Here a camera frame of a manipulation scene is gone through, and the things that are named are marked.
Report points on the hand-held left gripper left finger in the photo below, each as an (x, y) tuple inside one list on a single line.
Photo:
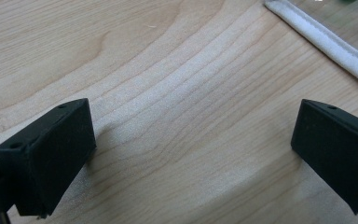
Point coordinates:
[(49, 161)]

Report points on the green marker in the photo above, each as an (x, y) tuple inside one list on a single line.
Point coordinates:
[(348, 1)]

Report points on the transparent bag with white trim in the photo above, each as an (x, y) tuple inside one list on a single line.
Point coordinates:
[(323, 39)]

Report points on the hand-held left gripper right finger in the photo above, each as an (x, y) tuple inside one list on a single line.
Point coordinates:
[(338, 155)]

